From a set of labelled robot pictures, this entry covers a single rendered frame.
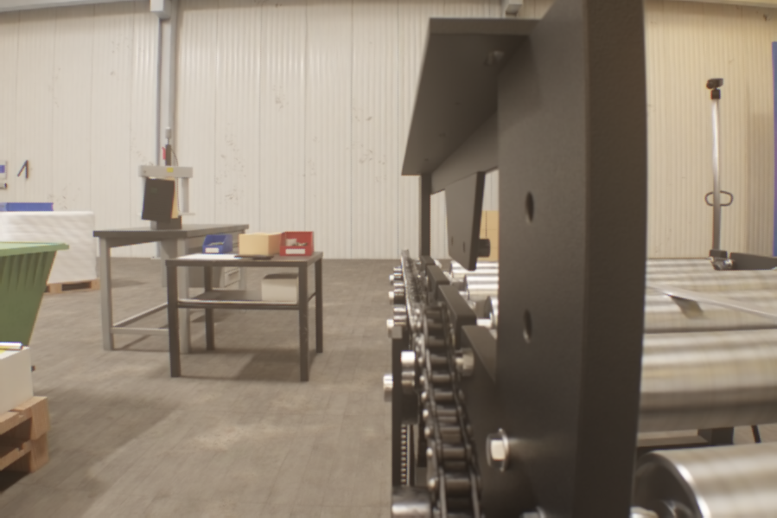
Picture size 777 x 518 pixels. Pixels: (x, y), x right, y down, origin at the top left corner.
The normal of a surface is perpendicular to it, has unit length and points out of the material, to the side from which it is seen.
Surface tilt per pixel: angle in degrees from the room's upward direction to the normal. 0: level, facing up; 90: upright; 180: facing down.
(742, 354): 42
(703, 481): 19
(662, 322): 70
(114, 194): 90
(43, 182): 90
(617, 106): 90
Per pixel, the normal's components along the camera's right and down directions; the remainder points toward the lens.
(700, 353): 0.00, -0.72
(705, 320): -0.01, -0.30
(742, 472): 0.00, -0.96
